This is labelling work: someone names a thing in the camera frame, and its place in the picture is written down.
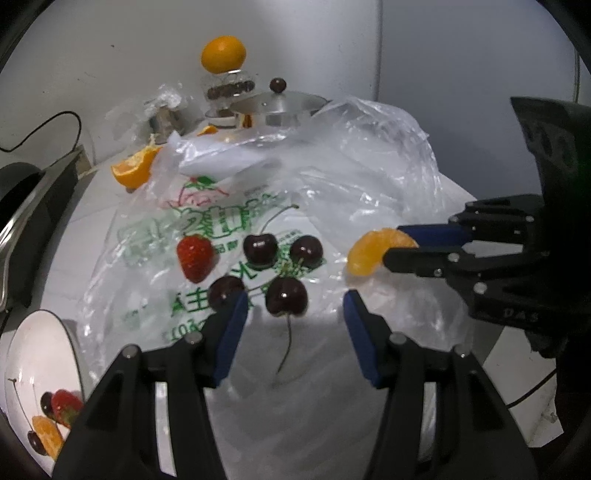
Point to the white plate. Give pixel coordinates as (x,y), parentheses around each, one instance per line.
(37,350)

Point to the orange segment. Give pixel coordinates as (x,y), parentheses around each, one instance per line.
(369,251)
(46,436)

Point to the steel pot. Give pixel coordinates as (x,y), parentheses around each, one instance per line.
(277,120)

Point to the printed clear plastic bag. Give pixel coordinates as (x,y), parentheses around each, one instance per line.
(369,152)

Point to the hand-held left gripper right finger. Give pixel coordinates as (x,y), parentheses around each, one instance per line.
(360,341)

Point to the steel induction cooker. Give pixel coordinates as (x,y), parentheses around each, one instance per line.
(51,198)

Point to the whole orange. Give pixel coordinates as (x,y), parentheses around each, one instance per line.
(223,54)

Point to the large orange peel half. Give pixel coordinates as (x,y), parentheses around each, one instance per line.
(134,168)

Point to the dark red cherry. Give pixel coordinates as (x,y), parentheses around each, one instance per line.
(286,295)
(46,402)
(260,249)
(34,442)
(225,293)
(306,251)

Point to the crumpled clear plastic wrap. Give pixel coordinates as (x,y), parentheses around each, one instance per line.
(168,94)

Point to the red strawberry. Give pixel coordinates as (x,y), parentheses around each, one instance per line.
(64,406)
(196,258)

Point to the glass jar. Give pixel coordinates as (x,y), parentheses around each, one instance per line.
(226,90)

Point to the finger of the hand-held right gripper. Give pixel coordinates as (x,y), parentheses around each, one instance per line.
(429,234)
(415,261)

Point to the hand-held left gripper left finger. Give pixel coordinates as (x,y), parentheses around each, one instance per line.
(231,332)

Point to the steel pot lid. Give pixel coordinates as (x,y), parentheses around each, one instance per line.
(286,101)

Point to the small orange peel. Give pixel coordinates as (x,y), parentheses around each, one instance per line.
(207,130)

